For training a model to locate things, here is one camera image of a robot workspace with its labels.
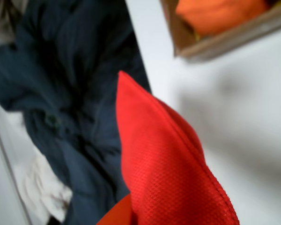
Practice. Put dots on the person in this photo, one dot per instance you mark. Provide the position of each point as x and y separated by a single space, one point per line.
72 82

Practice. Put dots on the cardboard box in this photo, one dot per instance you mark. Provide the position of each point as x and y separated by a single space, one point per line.
224 44

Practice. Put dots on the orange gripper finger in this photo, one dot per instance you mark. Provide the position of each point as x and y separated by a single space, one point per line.
119 211

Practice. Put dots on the orange bean bag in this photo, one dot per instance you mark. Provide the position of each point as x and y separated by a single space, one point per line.
220 14

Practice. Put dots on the red bean bag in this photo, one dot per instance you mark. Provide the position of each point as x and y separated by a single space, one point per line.
166 164

